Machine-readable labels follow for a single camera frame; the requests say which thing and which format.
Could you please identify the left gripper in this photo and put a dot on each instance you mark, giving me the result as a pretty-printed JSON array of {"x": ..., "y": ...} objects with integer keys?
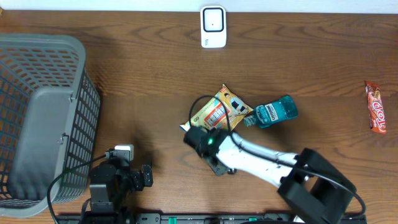
[{"x": 138, "y": 180}]

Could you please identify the blue mouthwash bottle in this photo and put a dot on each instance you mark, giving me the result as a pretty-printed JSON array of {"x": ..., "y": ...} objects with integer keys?
[{"x": 266, "y": 115}]

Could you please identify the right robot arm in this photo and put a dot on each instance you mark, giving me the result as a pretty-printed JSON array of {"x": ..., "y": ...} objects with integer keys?
[{"x": 315, "y": 190}]

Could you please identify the brown Top chocolate bar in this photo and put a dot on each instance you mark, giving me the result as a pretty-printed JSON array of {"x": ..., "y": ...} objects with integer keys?
[{"x": 376, "y": 110}]

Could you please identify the yellow snack bag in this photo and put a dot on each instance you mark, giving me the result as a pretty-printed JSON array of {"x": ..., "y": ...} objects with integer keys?
[{"x": 212, "y": 115}]

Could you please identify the white barcode scanner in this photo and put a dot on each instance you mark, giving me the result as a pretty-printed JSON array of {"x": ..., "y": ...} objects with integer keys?
[{"x": 213, "y": 27}]

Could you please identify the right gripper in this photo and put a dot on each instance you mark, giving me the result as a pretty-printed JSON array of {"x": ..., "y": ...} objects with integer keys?
[{"x": 221, "y": 172}]

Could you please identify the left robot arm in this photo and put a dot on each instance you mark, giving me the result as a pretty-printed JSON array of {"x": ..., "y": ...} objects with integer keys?
[{"x": 110, "y": 184}]

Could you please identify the grey plastic shopping basket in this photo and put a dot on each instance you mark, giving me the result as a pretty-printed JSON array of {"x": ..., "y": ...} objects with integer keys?
[{"x": 49, "y": 115}]

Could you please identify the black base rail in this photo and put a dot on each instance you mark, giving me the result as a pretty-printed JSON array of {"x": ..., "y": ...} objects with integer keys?
[{"x": 156, "y": 218}]

